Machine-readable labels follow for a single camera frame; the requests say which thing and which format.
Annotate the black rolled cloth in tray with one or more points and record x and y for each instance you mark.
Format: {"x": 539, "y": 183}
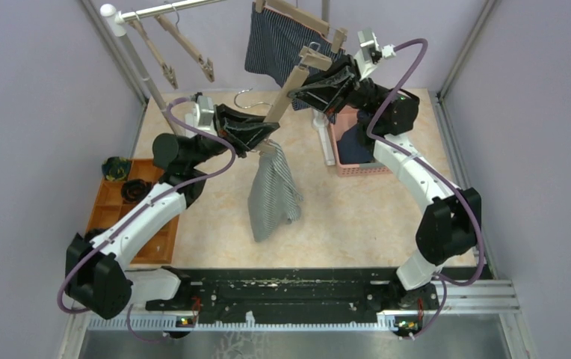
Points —
{"x": 135, "y": 190}

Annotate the beige hanger holding pinstriped underwear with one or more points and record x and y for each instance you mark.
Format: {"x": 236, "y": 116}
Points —
{"x": 308, "y": 19}

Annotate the dark patterned cloth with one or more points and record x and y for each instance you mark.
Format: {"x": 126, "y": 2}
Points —
{"x": 116, "y": 169}

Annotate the pink plastic basket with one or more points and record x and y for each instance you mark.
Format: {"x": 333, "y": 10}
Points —
{"x": 335, "y": 132}

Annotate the navy underwear cream waistband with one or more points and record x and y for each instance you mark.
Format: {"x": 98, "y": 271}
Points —
{"x": 352, "y": 146}

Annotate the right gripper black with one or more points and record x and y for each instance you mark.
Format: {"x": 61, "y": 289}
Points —
{"x": 334, "y": 91}

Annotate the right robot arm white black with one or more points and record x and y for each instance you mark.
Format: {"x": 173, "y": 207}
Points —
{"x": 451, "y": 216}

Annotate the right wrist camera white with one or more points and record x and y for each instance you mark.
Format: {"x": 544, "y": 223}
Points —
{"x": 370, "y": 53}

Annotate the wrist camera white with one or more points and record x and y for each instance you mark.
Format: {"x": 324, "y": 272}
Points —
{"x": 370, "y": 53}
{"x": 201, "y": 116}

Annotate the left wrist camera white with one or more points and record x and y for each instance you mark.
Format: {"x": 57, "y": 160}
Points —
{"x": 201, "y": 116}

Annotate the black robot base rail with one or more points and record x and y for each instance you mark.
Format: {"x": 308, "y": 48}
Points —
{"x": 292, "y": 296}

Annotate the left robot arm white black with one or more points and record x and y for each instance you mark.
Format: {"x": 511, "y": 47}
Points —
{"x": 97, "y": 276}

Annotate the beige hanger holding navy underwear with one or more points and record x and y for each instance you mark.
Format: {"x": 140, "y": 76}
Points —
{"x": 206, "y": 64}

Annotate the orange plastic tray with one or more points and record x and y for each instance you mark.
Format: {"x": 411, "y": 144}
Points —
{"x": 109, "y": 208}

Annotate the beige hanger holding grey underwear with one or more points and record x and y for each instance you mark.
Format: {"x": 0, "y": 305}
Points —
{"x": 309, "y": 57}

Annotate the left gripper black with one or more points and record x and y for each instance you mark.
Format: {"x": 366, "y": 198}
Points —
{"x": 241, "y": 130}

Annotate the beige clip hanger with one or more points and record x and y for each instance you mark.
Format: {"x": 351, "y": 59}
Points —
{"x": 167, "y": 71}

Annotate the metal clothes rack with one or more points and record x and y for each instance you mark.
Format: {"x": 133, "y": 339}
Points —
{"x": 117, "y": 22}

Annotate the navy pinstriped underwear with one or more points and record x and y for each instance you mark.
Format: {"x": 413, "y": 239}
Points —
{"x": 274, "y": 44}

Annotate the grey striped underwear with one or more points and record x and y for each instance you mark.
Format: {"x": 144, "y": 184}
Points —
{"x": 274, "y": 198}

